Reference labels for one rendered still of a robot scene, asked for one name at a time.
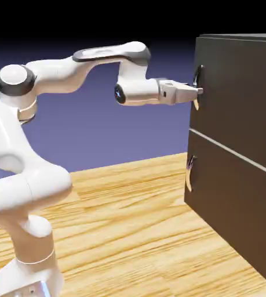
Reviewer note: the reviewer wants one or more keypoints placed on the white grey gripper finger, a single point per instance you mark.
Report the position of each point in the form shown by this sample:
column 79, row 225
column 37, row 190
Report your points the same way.
column 199, row 91

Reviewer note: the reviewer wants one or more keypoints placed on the dark brown wooden cabinet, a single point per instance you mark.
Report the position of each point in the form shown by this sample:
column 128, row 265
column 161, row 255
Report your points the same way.
column 234, row 143

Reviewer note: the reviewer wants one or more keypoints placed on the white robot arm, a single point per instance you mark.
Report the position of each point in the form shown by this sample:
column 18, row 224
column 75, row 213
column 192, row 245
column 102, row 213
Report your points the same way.
column 54, row 74

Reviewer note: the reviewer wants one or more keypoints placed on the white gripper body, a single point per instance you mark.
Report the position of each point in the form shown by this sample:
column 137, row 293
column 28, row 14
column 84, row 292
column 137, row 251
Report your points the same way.
column 183, row 92

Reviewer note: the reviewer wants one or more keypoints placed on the dark brown cabinet door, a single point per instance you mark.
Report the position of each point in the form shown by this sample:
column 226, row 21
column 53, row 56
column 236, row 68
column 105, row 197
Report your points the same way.
column 237, row 97
column 234, row 204

